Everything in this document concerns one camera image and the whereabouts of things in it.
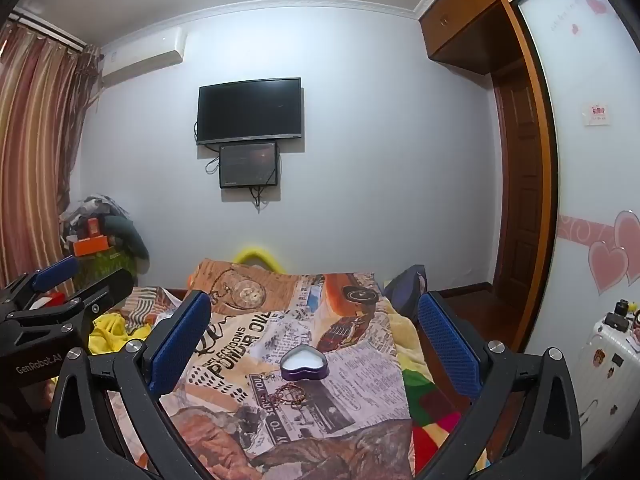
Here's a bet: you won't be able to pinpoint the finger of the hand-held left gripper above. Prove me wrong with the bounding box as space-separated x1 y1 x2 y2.
0 255 80 318
0 267 136 356

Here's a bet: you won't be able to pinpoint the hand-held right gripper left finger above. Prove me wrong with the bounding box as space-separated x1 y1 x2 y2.
45 290 213 480

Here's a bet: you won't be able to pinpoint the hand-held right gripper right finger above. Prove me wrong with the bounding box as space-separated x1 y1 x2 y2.
415 290 598 480

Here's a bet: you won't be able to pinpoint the purple heart-shaped tin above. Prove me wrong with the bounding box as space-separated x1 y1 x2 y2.
280 344 328 380

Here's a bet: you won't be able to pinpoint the red gold bracelet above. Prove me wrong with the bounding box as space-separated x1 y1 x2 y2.
265 382 308 409

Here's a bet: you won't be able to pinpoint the striped cloth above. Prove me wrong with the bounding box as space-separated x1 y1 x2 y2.
122 286 187 322

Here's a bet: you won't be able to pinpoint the yellow cloth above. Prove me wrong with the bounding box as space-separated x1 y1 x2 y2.
89 312 153 356

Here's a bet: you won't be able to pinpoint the orange box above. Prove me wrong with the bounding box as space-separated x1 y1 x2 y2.
72 235 110 257

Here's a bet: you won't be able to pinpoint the colourful checked blanket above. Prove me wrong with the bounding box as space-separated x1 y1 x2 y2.
390 310 493 480

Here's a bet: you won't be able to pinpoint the dark blue bag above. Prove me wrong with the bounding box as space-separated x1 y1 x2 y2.
382 264 429 323

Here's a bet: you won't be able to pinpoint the yellow curved tube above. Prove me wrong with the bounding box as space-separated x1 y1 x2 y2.
235 246 287 272

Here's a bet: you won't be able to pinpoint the printed blanket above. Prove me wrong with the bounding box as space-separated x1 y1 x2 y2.
107 258 417 480

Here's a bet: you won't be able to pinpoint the striped brown curtain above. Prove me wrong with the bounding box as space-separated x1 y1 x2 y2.
0 22 103 291

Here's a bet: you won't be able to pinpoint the brown wooden door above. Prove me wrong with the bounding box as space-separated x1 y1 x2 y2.
492 60 547 356

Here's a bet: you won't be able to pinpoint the white heart-print sliding door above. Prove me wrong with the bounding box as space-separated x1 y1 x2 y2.
517 0 640 461

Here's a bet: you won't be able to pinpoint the white air conditioner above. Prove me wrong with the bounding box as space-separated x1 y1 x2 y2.
100 29 187 86

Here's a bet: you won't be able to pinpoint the small red door sticker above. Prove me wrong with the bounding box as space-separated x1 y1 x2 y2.
582 101 610 126

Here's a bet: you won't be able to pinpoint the wooden overhead cabinet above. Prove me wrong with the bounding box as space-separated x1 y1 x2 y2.
419 0 576 77

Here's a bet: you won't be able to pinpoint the white device with cables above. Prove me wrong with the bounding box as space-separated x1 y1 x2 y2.
575 317 640 467

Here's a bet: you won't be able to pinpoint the black monitor cables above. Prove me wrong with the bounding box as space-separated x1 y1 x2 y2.
204 156 282 212

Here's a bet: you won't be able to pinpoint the small black wall monitor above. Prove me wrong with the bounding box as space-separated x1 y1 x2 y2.
219 141 279 190

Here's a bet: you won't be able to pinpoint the black wall television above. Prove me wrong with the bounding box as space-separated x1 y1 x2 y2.
196 77 304 147

